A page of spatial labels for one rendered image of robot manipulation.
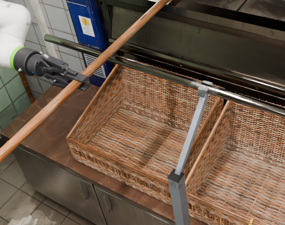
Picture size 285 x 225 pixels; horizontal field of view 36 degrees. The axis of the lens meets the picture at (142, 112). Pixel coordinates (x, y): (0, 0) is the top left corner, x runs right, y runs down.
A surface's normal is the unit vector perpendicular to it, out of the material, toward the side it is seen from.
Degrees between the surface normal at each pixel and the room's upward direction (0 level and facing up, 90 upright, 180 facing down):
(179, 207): 90
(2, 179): 0
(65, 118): 0
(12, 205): 0
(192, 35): 70
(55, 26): 90
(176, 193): 90
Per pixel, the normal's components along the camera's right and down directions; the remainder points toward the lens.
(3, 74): 0.82, 0.31
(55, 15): -0.55, 0.63
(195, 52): -0.57, 0.35
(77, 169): -0.14, -0.71
